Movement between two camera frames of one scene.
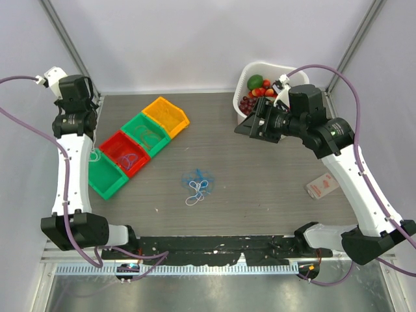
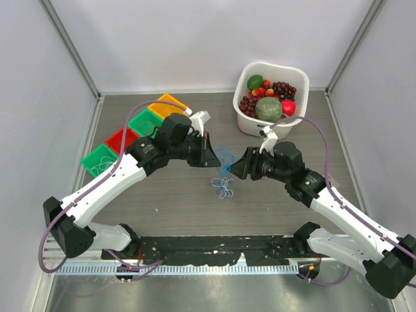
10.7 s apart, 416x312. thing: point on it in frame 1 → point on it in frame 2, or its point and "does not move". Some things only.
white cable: [94, 156] → [105, 163]
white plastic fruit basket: [271, 71] does not move
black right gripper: [264, 108] → [248, 164]
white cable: [193, 200] → [222, 182]
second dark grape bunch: [246, 104] does not move
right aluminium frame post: [369, 19] does not move
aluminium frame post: [68, 45] does not move
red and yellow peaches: [264, 91] does not move
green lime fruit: [255, 81] does not move
